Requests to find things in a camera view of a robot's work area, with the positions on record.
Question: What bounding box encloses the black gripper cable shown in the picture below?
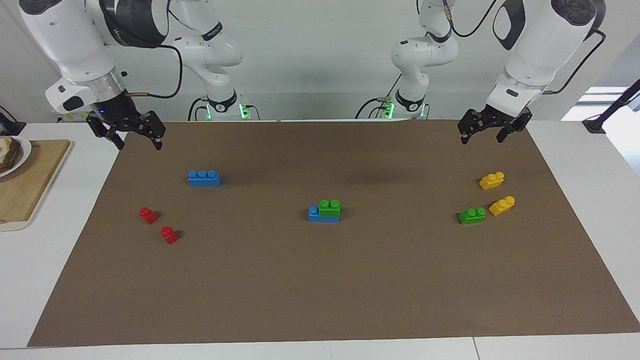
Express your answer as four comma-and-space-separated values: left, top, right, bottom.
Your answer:
125, 44, 184, 100
542, 29, 607, 96

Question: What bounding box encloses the white plate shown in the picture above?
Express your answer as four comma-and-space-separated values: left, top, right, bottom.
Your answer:
0, 136, 32, 178

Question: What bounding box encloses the toast with egg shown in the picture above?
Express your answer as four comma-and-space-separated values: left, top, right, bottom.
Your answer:
0, 137, 22, 174

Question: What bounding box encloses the blue three-stud block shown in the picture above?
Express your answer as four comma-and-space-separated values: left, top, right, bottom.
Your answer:
188, 170, 222, 187
308, 205, 341, 223

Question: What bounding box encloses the black right base cable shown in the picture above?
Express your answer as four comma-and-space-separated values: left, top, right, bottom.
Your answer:
188, 97, 208, 122

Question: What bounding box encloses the yellow two-stud block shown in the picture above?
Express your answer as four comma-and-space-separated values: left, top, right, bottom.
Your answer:
489, 195, 516, 217
479, 171, 505, 191

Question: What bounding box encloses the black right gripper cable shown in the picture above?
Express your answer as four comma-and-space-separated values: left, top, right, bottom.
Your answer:
125, 44, 184, 100

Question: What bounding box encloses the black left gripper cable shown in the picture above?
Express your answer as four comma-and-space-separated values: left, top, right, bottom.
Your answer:
542, 29, 607, 96

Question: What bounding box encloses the brown paper mat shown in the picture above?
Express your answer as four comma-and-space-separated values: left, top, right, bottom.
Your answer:
27, 120, 640, 347

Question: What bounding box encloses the white power strip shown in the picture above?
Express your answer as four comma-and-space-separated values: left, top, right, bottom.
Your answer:
52, 111, 101, 124

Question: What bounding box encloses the wooden cutting board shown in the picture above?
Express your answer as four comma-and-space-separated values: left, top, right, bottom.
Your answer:
0, 139, 74, 232

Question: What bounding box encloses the black base cable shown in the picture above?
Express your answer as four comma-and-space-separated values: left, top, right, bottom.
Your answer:
355, 74, 403, 120
188, 97, 208, 122

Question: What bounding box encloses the black left base cable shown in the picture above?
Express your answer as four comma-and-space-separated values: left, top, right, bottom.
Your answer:
355, 74, 403, 120

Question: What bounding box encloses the black clamp device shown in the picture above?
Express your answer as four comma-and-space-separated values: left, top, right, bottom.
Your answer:
0, 106, 27, 137

